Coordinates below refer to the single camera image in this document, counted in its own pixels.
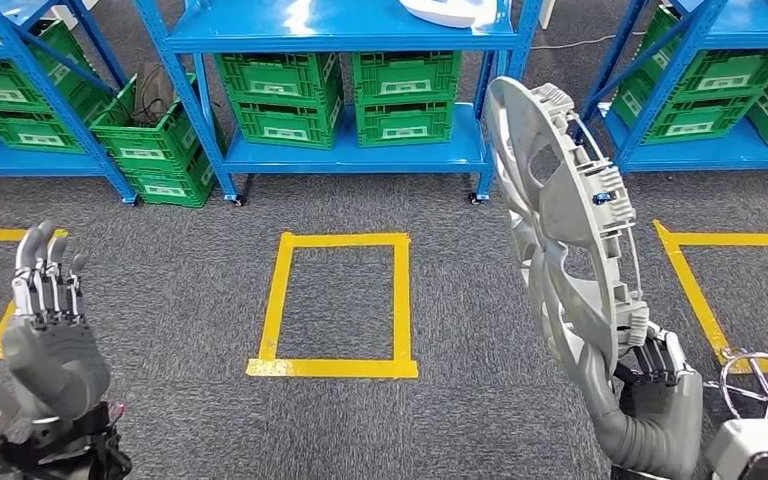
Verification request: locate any white plastic panel part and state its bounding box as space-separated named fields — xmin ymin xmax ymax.
xmin=397 ymin=0 xmax=499 ymax=30

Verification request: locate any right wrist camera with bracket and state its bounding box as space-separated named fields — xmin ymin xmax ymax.
xmin=703 ymin=417 xmax=768 ymax=480

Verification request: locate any blue metal shelf rack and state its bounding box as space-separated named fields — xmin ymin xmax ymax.
xmin=572 ymin=0 xmax=768 ymax=175
xmin=0 ymin=0 xmax=139 ymax=205
xmin=133 ymin=0 xmax=546 ymax=208

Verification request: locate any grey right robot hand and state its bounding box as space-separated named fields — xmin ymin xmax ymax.
xmin=581 ymin=325 xmax=705 ymax=480

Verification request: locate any black cables bundle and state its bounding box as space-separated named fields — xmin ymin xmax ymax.
xmin=130 ymin=61 xmax=179 ymax=128

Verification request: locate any white floor cable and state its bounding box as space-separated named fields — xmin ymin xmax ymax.
xmin=529 ymin=31 xmax=617 ymax=52

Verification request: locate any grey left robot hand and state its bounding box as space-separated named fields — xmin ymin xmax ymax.
xmin=0 ymin=220 xmax=112 ymax=422

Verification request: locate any grey plastic wheel cover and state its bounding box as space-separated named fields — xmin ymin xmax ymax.
xmin=486 ymin=76 xmax=652 ymax=392

